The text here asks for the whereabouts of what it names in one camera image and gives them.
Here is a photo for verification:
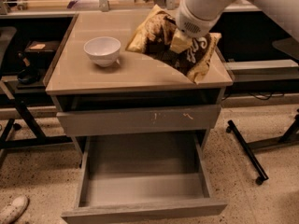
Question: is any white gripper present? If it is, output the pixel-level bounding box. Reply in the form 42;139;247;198
170;0;220;54

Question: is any brown chip bag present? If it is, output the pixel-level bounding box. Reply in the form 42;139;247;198
126;6;221;84

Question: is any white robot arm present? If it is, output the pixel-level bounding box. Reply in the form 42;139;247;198
176;0;299;58

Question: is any grey drawer cabinet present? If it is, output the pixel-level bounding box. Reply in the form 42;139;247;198
45;10;233;154

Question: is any closed grey top drawer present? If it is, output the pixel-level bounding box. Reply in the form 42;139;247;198
57;105;221;136

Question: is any open grey middle drawer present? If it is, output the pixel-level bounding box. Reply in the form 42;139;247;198
62;133;227;224

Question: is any white bowl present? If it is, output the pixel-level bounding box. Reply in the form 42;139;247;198
83;36;121;67

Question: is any black box with label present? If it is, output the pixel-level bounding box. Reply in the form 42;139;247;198
24;40;60;60

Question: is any black wheeled stand base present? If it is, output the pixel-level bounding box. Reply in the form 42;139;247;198
226;111;299;185

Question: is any white shoe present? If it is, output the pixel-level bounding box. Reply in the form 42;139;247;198
0;195;29;224

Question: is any black desk frame left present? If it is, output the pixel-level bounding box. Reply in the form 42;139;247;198
0;26;74;170

